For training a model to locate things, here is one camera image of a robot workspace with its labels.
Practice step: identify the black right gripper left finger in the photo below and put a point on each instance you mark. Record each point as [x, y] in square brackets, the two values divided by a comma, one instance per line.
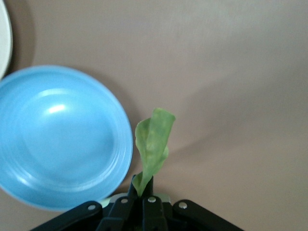
[115, 214]

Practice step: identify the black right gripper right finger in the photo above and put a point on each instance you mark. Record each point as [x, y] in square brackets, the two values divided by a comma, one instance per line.
[154, 214]

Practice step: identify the green lettuce leaf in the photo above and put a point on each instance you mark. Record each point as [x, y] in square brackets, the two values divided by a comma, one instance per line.
[154, 142]

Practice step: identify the light green round plate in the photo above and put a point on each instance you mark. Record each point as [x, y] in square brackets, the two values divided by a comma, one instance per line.
[106, 203]

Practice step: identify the blue round plate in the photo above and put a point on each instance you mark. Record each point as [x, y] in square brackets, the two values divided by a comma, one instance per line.
[60, 137]

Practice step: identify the beige round plate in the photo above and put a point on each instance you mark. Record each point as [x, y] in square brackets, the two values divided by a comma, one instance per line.
[4, 41]

